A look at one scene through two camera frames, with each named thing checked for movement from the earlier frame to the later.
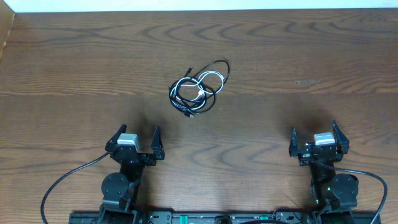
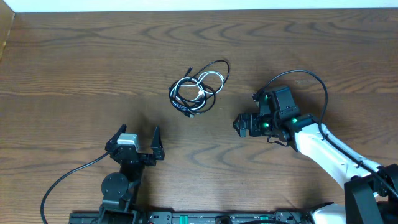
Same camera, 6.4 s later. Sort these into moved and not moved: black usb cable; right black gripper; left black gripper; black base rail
Moved: right black gripper
Not moved: black base rail; black usb cable; left black gripper
